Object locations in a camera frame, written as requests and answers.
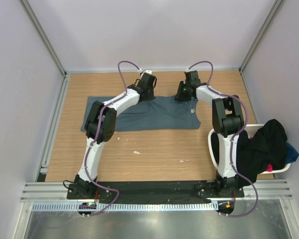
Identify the teal blue t-shirt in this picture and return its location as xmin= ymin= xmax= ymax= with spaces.
xmin=80 ymin=96 xmax=201 ymax=132

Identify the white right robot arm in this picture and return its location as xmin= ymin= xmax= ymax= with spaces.
xmin=175 ymin=70 xmax=245 ymax=197

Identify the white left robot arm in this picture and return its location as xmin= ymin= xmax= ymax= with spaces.
xmin=68 ymin=70 xmax=157 ymax=199

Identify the white laundry basket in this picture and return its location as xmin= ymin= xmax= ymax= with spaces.
xmin=207 ymin=124 xmax=291 ymax=174

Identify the black t-shirt in basket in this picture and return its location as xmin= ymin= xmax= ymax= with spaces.
xmin=236 ymin=119 xmax=288 ymax=183

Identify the pink garment in basket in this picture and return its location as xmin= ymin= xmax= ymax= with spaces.
xmin=266 ymin=163 xmax=273 ymax=172

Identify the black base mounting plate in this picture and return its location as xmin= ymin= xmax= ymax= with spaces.
xmin=67 ymin=181 xmax=244 ymax=199

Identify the blue garment in basket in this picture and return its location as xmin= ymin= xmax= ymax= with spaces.
xmin=286 ymin=142 xmax=299 ymax=164

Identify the aluminium left frame rail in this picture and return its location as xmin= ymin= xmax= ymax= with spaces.
xmin=19 ymin=0 xmax=67 ymax=78

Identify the aluminium frame rail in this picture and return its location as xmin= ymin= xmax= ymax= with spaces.
xmin=21 ymin=179 xmax=292 ymax=204
xmin=19 ymin=0 xmax=67 ymax=78
xmin=239 ymin=0 xmax=286 ymax=75

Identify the white slotted cable duct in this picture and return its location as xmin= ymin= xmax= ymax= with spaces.
xmin=31 ymin=201 xmax=218 ymax=212

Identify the aluminium right frame rail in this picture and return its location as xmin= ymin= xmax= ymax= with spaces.
xmin=239 ymin=0 xmax=286 ymax=75

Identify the aluminium front frame rail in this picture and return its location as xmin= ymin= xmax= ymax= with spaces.
xmin=21 ymin=179 xmax=292 ymax=204

